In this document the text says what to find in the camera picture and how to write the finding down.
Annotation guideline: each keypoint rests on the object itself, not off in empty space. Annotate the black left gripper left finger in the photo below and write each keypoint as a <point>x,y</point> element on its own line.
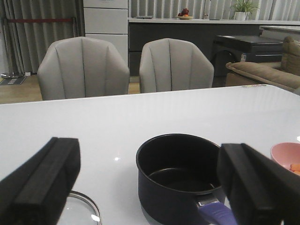
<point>36,192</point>

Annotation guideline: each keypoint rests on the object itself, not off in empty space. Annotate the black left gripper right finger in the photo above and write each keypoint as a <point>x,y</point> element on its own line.
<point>260,191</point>

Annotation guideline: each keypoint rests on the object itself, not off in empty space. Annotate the orange ham slice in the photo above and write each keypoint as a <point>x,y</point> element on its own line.
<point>295,168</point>

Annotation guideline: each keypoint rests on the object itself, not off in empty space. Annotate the pink bowl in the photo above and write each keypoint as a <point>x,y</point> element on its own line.
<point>286,153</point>

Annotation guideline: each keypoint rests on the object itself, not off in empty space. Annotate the glass pot lid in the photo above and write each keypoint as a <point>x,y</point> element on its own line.
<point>80,210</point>

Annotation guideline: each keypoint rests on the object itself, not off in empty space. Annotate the dark blue saucepan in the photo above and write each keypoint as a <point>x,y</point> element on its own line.
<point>178,182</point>

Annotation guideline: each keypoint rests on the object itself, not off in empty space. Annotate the dark floor mat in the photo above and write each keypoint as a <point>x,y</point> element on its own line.
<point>14,81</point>

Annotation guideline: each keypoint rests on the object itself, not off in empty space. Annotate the tan sofa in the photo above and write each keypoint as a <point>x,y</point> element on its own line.
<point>284,74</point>

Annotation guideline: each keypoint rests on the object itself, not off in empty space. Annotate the left grey upholstered chair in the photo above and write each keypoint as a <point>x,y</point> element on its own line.
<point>82,67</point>

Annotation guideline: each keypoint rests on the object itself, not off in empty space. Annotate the grey upholstered chair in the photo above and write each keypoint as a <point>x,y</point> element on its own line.
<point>171,64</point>
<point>82,67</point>

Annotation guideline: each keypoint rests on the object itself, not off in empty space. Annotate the black washing machine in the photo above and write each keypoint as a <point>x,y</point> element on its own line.
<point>243,48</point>

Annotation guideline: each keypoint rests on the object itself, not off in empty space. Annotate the right grey upholstered chair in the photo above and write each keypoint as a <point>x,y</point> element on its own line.
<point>171,64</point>

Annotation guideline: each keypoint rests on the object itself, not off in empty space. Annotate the dark kitchen counter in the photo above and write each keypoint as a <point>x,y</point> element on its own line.
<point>201,32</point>

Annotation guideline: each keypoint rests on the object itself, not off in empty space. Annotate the red barrier belt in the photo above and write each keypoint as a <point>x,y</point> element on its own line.
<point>62,20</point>

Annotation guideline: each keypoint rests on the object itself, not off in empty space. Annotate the potted green plant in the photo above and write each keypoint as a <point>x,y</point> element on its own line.
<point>243,8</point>

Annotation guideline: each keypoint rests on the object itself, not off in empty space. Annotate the white drawer cabinet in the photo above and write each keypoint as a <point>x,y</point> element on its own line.
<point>108,20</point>

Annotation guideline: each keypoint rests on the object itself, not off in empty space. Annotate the fruit plate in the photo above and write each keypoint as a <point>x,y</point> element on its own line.
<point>184,14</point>

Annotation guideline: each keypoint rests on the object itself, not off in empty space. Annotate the metal barrier post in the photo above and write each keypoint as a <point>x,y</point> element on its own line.
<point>11,73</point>

